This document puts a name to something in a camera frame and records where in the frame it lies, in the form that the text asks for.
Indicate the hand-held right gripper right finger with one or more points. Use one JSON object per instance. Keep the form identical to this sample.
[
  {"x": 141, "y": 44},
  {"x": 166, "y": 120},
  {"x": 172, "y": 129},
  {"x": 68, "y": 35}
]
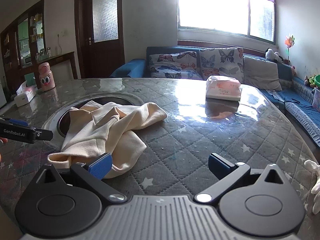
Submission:
[{"x": 217, "y": 163}]

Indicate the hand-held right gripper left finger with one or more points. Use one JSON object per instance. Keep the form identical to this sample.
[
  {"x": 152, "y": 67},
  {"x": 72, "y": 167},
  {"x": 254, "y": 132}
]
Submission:
[{"x": 99, "y": 167}]

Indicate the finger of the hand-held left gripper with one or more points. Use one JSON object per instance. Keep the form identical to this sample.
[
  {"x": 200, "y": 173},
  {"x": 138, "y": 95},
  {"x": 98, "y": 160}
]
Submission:
[
  {"x": 42, "y": 135},
  {"x": 18, "y": 122}
]

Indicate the cream long-sleeve shirt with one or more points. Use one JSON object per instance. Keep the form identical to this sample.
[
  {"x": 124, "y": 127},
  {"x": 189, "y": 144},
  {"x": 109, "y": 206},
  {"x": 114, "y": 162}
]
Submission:
[{"x": 100, "y": 130}]

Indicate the white tissue box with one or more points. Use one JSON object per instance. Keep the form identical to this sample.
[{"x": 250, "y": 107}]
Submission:
[{"x": 25, "y": 97}]

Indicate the teal cardboard box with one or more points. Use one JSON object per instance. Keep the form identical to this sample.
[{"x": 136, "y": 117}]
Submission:
[{"x": 30, "y": 78}]

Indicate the pink cartoon water bottle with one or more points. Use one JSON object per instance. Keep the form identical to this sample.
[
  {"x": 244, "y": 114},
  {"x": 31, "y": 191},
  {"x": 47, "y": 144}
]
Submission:
[{"x": 46, "y": 80}]

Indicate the microwave oven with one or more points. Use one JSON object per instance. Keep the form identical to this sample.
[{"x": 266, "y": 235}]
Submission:
[{"x": 26, "y": 60}]

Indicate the glass jar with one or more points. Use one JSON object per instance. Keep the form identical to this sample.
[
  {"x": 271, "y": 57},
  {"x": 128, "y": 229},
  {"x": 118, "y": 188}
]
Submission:
[
  {"x": 42, "y": 53},
  {"x": 48, "y": 52}
]

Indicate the pink and white tissue pack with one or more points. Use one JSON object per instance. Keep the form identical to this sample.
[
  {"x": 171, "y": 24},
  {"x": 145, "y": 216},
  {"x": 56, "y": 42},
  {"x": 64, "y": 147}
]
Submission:
[{"x": 222, "y": 87}]

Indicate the dark wooden counter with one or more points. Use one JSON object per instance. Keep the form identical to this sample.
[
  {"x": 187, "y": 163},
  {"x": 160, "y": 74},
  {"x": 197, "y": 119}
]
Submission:
[{"x": 62, "y": 58}]

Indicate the dark wooden cabinet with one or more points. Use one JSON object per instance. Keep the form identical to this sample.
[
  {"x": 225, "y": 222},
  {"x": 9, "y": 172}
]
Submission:
[{"x": 12, "y": 42}]

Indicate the dark wooden door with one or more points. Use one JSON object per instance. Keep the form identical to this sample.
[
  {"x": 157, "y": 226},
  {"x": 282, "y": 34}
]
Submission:
[{"x": 82, "y": 55}]

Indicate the butterfly print cushion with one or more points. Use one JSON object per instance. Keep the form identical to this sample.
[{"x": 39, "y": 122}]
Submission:
[
  {"x": 172, "y": 65},
  {"x": 222, "y": 62}
]

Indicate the grey cushion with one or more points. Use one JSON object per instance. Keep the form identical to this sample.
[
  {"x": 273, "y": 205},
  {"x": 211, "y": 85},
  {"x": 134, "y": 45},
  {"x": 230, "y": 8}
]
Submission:
[{"x": 261, "y": 72}]

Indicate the blue sofa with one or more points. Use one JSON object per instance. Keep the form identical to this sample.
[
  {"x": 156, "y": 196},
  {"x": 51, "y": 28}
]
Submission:
[{"x": 131, "y": 67}]

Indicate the black and white plush toy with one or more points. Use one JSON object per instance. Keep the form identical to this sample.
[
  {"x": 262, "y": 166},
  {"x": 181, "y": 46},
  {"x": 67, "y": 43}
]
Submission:
[{"x": 271, "y": 55}]

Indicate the green toy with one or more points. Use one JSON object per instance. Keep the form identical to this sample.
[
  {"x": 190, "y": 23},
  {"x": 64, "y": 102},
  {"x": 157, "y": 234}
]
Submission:
[{"x": 315, "y": 80}]

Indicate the colourful pinwheel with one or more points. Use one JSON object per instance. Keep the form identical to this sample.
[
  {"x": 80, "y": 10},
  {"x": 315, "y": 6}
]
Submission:
[{"x": 289, "y": 42}]

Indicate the window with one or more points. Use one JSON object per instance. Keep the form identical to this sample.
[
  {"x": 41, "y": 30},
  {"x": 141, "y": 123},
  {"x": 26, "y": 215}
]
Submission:
[{"x": 212, "y": 5}]

